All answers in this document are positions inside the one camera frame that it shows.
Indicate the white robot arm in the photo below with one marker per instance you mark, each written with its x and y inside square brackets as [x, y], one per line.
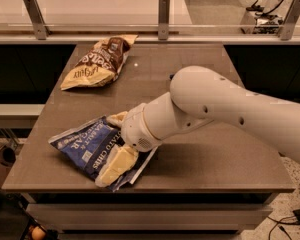
[196, 97]

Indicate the left metal railing bracket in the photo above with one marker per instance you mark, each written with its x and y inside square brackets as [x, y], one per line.
[40, 29]

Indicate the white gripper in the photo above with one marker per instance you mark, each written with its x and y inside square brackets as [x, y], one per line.
[136, 130]

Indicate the orange ball bottom left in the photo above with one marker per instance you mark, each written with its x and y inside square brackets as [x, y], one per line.
[37, 233]

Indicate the yellow brown chip bag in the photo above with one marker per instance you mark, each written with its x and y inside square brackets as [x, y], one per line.
[102, 64]

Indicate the blue potato chip bag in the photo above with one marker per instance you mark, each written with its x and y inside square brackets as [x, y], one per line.
[89, 145]

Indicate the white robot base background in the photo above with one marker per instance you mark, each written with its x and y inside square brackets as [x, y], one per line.
[258, 19]

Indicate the metal railing bracket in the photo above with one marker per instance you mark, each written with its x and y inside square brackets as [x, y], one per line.
[40, 29]
[163, 19]
[287, 28]

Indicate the right metal railing bracket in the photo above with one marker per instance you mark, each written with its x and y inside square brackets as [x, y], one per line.
[287, 28]

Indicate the middle metal railing bracket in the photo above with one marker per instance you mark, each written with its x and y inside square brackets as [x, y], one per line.
[163, 19]

